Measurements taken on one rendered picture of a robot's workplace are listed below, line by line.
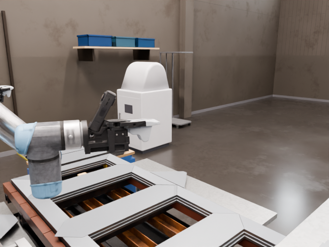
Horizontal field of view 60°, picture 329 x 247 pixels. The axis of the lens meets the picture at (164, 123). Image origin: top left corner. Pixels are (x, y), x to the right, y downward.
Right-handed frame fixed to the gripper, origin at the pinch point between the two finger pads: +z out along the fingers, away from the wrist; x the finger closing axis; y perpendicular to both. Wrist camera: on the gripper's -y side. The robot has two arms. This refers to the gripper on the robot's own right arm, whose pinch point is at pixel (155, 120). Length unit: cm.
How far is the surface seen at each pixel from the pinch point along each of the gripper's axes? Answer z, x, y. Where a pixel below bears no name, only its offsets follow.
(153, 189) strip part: 22, -83, 49
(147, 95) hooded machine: 101, -372, -4
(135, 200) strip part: 9, -73, 51
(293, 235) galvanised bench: 45, 4, 41
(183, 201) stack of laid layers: 34, -67, 53
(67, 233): -27, -55, 53
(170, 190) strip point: 31, -78, 50
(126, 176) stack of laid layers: 11, -111, 48
